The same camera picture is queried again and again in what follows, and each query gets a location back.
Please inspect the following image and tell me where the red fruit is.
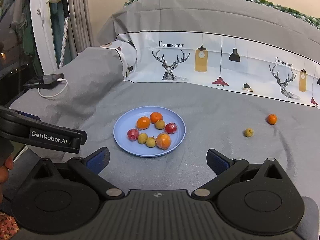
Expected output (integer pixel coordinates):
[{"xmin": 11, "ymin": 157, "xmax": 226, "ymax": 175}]
[
  {"xmin": 164, "ymin": 122, "xmax": 177, "ymax": 134},
  {"xmin": 127, "ymin": 128, "xmax": 139, "ymax": 141}
]

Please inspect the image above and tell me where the green yellow small fruit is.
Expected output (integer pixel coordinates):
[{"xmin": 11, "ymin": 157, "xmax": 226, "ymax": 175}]
[{"xmin": 138, "ymin": 133, "xmax": 148, "ymax": 144}]

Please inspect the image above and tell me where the small orange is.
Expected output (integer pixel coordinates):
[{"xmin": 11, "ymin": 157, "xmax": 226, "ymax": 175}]
[
  {"xmin": 266, "ymin": 114, "xmax": 278, "ymax": 125},
  {"xmin": 156, "ymin": 132, "xmax": 171, "ymax": 150}
]

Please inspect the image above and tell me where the plastic orange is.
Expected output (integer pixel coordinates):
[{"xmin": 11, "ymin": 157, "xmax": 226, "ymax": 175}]
[{"xmin": 136, "ymin": 116, "xmax": 151, "ymax": 130}]

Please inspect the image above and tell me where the bare orange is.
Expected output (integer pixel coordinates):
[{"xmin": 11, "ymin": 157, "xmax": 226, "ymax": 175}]
[{"xmin": 150, "ymin": 112, "xmax": 163, "ymax": 124}]

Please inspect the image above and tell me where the person left hand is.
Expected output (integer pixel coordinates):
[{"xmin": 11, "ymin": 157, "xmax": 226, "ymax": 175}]
[{"xmin": 0, "ymin": 155, "xmax": 14, "ymax": 203}]

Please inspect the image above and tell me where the black smartphone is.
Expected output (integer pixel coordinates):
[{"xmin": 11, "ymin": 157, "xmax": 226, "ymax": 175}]
[{"xmin": 23, "ymin": 73, "xmax": 64, "ymax": 89}]

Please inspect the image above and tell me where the blue plastic plate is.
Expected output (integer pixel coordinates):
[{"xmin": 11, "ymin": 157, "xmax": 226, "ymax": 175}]
[{"xmin": 113, "ymin": 106, "xmax": 187, "ymax": 158}]

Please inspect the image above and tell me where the grey printed bed sheet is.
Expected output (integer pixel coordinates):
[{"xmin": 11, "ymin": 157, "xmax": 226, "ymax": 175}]
[{"xmin": 10, "ymin": 0, "xmax": 320, "ymax": 240}]

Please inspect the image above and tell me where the grey curtain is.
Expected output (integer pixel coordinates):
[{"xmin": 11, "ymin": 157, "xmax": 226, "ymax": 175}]
[{"xmin": 68, "ymin": 0, "xmax": 94, "ymax": 58}]

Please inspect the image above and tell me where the white charging cable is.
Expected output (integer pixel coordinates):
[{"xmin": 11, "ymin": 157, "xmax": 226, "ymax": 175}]
[{"xmin": 37, "ymin": 78, "xmax": 69, "ymax": 99}]

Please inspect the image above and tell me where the white hose pole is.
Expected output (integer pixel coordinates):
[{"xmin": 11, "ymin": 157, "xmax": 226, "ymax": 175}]
[{"xmin": 49, "ymin": 0, "xmax": 70, "ymax": 69}]

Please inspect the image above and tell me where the white window frame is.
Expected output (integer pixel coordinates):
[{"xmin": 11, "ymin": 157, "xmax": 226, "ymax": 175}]
[{"xmin": 29, "ymin": 0, "xmax": 57, "ymax": 74}]

